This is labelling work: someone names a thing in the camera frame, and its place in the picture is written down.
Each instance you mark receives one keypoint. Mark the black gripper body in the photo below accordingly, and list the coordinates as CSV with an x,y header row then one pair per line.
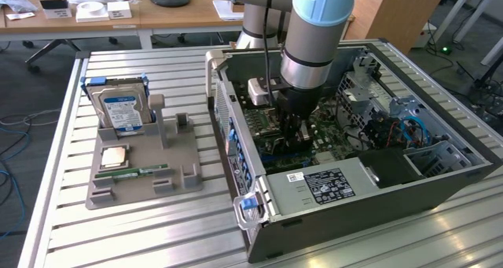
x,y
300,103

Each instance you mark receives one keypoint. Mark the graphics card with metal bracket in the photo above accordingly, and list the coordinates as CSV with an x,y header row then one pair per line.
x,y
306,147

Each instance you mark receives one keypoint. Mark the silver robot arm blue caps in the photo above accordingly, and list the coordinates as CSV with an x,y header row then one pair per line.
x,y
310,44

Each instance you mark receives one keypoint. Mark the CPU socket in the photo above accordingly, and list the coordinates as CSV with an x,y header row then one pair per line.
x,y
272,120

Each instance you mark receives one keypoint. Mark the blue expansion slot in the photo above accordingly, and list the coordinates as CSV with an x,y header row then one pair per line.
x,y
284,158

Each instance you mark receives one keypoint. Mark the green motherboard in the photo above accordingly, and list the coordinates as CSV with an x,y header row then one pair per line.
x,y
334,132

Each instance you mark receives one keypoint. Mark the silver metal drive cage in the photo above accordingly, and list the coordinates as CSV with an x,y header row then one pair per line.
x,y
366,103

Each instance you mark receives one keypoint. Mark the grey power supply with label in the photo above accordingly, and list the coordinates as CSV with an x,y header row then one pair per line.
x,y
288,197

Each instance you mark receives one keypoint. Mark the blue case latch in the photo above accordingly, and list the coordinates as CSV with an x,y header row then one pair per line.
x,y
248,204

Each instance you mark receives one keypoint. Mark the dark grey PC case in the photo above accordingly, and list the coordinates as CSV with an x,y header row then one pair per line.
x,y
354,221

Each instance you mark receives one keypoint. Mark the white paper stack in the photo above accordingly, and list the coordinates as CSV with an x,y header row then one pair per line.
x,y
226,13

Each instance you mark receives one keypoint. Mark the wooden cabinet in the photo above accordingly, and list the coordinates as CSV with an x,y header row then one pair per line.
x,y
401,14

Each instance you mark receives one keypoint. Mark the black device with green light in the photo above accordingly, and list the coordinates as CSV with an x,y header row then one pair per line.
x,y
445,49

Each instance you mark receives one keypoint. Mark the grey metal disk bay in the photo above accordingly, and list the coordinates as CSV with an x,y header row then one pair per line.
x,y
452,159

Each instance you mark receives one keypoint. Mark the green RAM stick white label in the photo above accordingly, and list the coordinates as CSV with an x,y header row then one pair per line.
x,y
130,171

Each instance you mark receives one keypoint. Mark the hard disk in blue caddy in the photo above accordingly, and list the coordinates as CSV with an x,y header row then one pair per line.
x,y
118,109

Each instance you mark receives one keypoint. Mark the beige plastic parts rack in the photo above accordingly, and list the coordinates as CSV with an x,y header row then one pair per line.
x,y
136,194

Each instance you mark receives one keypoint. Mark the CPU chip with metal lid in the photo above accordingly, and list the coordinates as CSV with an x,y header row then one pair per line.
x,y
114,156

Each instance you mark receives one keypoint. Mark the white table leg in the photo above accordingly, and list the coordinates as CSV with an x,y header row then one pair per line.
x,y
468,26

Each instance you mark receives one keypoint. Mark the small white box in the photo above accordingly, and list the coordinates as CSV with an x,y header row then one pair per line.
x,y
119,10

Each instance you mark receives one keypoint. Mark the wooden office desk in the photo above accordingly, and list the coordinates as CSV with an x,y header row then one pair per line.
x,y
98,26

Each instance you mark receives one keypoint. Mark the flat white box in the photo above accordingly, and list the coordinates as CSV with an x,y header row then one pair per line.
x,y
93,18

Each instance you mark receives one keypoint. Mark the white tape roll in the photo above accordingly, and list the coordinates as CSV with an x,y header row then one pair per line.
x,y
90,7

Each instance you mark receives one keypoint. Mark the grey chair base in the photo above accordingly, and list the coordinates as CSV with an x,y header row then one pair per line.
x,y
51,48

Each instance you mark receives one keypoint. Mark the white box with black top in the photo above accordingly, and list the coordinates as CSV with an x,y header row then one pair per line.
x,y
57,9

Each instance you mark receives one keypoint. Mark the red and white card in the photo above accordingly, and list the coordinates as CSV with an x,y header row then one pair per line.
x,y
21,16

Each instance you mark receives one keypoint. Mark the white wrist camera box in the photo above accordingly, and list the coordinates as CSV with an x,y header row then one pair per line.
x,y
258,92

